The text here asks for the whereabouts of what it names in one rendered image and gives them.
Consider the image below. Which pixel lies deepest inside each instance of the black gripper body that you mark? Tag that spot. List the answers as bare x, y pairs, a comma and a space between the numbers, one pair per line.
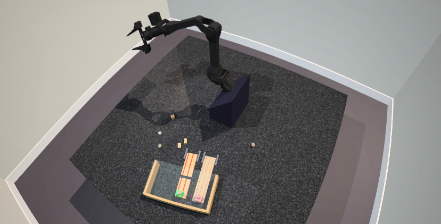
145, 35

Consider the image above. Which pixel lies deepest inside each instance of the tan flat strip with red lines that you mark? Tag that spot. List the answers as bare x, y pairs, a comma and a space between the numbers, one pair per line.
190, 160

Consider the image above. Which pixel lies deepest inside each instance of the tan wooden strip with blue lines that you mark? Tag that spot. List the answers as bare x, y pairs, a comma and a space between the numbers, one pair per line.
208, 164

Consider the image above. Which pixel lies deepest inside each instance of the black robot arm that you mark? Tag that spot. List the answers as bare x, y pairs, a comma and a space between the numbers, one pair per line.
212, 32

